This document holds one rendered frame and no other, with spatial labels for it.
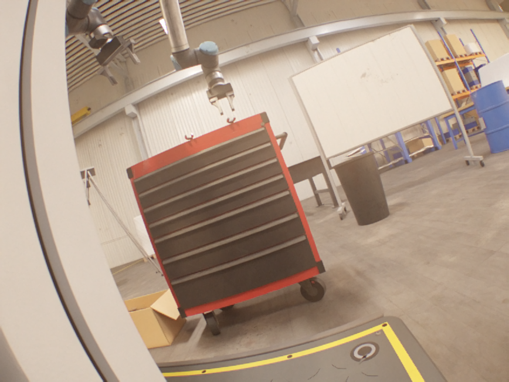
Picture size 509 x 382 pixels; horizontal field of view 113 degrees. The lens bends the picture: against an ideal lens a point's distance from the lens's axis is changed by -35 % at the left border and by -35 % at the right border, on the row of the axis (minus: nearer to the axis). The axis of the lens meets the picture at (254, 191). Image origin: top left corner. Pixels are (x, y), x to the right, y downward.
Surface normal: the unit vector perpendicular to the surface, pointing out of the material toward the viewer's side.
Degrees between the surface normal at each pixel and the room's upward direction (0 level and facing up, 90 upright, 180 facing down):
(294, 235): 90
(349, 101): 90
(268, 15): 90
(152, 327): 90
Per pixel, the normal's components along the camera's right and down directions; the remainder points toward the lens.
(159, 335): -0.04, -0.02
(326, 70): -0.42, 0.12
